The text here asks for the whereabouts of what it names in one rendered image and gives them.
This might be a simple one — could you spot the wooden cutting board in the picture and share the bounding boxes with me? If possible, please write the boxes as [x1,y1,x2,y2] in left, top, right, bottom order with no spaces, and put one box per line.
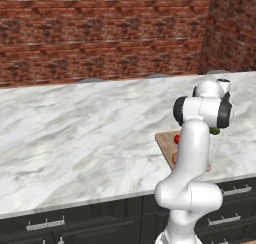
[154,129,213,173]

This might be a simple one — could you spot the black drawer front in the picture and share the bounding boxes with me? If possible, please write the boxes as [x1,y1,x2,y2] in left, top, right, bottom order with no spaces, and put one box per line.
[0,199,128,235]
[195,223,256,244]
[215,176,256,203]
[195,199,256,230]

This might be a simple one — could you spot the black cupboard door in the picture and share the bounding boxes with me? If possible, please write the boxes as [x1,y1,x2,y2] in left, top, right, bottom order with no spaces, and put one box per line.
[50,216,138,244]

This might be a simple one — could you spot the silver drawer handle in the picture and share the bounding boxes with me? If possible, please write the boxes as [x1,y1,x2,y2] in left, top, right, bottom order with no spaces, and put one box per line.
[206,213,242,227]
[25,215,66,232]
[209,238,231,244]
[221,183,253,197]

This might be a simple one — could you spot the grey stool seat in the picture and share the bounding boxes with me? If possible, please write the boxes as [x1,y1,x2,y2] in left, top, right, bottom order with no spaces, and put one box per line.
[77,77,106,84]
[206,69,231,75]
[144,73,173,80]

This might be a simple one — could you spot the black cupboard panel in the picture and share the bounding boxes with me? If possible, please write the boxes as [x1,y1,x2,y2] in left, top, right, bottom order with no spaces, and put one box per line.
[141,193,172,244]

